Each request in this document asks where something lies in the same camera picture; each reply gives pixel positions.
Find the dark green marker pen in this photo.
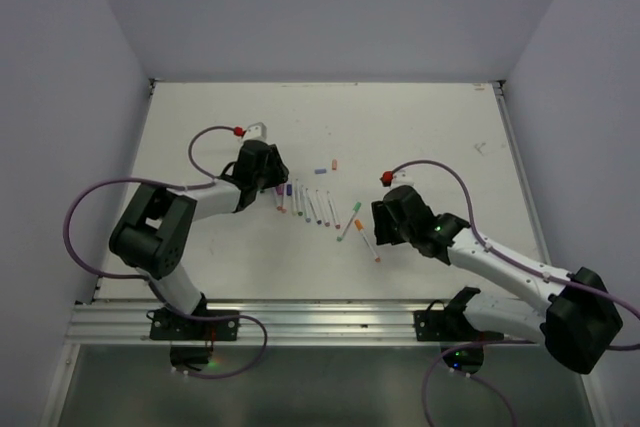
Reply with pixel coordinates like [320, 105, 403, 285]
[294, 179, 303, 217]

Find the dark orange marker pen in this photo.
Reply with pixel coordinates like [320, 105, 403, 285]
[354, 218, 381, 263]

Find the yellow marker pen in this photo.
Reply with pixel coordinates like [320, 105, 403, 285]
[292, 179, 304, 217]

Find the light green marker pen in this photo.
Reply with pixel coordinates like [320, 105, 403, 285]
[336, 202, 361, 242]

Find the pink marker pen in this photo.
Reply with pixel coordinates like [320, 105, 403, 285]
[326, 190, 341, 230]

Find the light blue marker pen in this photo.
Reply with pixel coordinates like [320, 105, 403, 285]
[299, 185, 311, 223]

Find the dark purple marker pen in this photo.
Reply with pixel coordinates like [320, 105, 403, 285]
[306, 189, 323, 225]

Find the magenta marker pen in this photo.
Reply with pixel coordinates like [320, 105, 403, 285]
[315, 190, 331, 227]

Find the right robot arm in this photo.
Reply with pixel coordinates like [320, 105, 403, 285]
[371, 185, 623, 374]

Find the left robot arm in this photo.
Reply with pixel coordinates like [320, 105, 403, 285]
[109, 140, 289, 342]

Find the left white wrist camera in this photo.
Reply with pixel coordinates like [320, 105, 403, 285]
[242, 122, 267, 142]

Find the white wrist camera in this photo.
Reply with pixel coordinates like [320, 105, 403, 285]
[391, 170, 415, 188]
[242, 122, 267, 142]

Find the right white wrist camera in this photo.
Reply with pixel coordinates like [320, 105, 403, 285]
[391, 170, 415, 188]

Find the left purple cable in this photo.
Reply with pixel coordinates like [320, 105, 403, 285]
[63, 124, 269, 380]

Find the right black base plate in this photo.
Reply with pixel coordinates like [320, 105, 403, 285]
[413, 300, 505, 343]

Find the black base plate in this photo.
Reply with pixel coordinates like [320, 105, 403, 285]
[146, 308, 239, 342]
[413, 300, 505, 343]

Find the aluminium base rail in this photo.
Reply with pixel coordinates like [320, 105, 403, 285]
[67, 299, 589, 348]

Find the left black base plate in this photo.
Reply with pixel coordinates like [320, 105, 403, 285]
[146, 308, 239, 342]

